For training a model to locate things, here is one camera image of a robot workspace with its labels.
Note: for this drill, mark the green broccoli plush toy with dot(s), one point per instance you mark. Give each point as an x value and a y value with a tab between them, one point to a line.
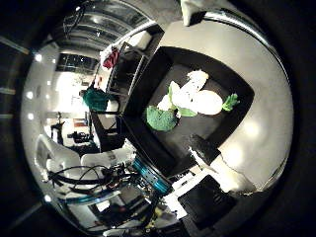
161	120

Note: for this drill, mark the white radish plush toy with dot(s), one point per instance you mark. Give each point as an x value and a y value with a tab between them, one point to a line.
187	95

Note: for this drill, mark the black rectangular container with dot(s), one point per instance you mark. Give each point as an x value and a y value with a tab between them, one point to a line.
204	138

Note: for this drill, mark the black chair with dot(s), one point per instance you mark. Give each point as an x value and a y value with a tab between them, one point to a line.
107	131

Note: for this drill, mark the person in teal shirt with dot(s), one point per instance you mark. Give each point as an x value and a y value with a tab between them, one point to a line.
96	99

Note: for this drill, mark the red cloth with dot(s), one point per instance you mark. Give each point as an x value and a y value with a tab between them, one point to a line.
111	58

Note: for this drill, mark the teal blue metal frame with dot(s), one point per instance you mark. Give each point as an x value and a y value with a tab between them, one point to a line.
151	176

